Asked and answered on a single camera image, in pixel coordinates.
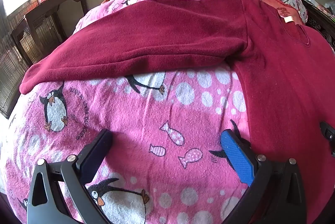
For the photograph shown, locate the wooden desk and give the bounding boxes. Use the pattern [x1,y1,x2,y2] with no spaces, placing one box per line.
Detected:
[25,0,88,62]

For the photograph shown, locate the pink penguin blanket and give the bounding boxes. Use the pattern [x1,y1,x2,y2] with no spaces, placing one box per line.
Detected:
[0,0,253,224]

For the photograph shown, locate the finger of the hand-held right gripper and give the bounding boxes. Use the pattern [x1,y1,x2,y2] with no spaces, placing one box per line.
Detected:
[320,121,335,157]

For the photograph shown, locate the wooden lattice cabinet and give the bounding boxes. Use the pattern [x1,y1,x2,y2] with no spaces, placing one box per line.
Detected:
[0,0,29,118]

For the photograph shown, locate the red heart cushion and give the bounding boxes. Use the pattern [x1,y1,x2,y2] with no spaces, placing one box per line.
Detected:
[260,0,305,25]

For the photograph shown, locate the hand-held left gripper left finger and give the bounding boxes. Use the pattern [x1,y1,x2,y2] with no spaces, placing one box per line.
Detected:
[27,129,113,224]

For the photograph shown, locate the wooden chair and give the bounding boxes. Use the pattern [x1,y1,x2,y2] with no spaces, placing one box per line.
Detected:
[10,14,66,67]

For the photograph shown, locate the dark carved wooden headboard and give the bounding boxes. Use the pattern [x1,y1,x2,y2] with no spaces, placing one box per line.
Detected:
[298,0,335,49]

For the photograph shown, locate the maroon sweater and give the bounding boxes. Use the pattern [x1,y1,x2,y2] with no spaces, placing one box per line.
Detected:
[19,0,335,224]

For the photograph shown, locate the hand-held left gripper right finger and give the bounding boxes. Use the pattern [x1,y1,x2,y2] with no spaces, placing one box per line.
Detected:
[220,129,307,224]

